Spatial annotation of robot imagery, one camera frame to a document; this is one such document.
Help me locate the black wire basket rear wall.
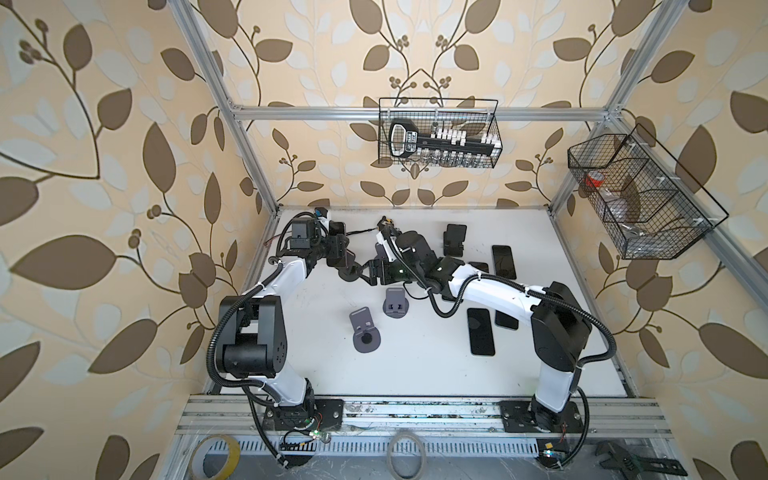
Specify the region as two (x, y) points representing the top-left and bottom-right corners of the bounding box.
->
(378, 96), (503, 169)

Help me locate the black tool in basket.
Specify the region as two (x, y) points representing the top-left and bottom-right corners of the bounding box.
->
(384, 119), (502, 159)

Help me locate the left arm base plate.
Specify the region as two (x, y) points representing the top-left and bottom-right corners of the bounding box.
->
(262, 398), (344, 431)

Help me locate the yellow tape roll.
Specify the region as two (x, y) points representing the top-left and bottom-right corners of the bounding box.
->
(187, 434), (241, 480)

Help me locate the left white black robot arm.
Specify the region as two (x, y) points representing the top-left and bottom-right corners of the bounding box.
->
(206, 207), (349, 425)

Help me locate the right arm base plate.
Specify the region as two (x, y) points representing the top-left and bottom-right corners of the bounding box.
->
(498, 400), (584, 434)

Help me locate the black adjustable wrench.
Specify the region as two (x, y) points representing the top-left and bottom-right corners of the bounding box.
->
(595, 441), (688, 479)

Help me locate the black rear phone stand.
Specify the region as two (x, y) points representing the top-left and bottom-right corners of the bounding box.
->
(443, 224), (467, 258)

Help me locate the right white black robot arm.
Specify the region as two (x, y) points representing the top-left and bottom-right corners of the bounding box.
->
(366, 217), (617, 430)

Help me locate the black round stand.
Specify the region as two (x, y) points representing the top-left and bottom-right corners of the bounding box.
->
(337, 263), (363, 282)

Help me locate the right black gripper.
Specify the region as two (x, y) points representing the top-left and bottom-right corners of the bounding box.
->
(356, 257), (422, 286)

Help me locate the red cap bottle in basket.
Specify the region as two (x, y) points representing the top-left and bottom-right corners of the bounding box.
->
(584, 170), (605, 190)

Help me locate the black yellow round connector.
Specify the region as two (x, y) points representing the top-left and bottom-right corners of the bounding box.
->
(377, 216), (394, 236)

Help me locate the grey tape ring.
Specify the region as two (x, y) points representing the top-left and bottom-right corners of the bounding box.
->
(386, 431), (428, 480)

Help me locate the black phone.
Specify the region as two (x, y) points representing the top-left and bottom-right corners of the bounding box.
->
(492, 245), (517, 280)
(494, 311), (519, 330)
(470, 261), (490, 273)
(467, 308), (496, 357)

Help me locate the grey round stand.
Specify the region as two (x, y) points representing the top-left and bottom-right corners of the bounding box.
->
(382, 287), (409, 319)

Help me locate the dark round stand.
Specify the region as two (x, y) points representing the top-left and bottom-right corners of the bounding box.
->
(349, 307), (381, 354)

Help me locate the black wire basket wall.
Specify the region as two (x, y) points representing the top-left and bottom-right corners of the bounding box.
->
(567, 124), (729, 260)
(378, 96), (503, 169)

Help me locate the black wire basket right wall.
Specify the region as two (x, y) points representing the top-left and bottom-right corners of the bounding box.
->
(567, 124), (729, 260)

